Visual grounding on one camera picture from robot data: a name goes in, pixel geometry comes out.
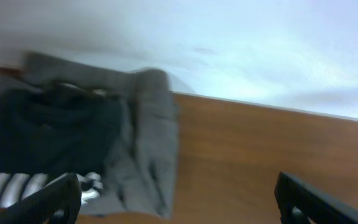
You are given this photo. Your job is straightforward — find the folded grey shorts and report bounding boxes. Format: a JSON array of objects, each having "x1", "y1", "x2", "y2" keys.
[{"x1": 22, "y1": 53, "x2": 179, "y2": 218}]

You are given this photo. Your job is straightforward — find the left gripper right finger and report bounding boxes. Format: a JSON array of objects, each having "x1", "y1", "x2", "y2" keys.
[{"x1": 274, "y1": 172, "x2": 358, "y2": 224}]

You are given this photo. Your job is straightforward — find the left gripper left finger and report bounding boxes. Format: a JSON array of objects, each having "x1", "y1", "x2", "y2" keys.
[{"x1": 0, "y1": 173, "x2": 81, "y2": 224}]

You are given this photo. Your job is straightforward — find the black Nike t-shirt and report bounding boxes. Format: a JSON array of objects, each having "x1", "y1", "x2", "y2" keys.
[{"x1": 0, "y1": 87, "x2": 122, "y2": 208}]

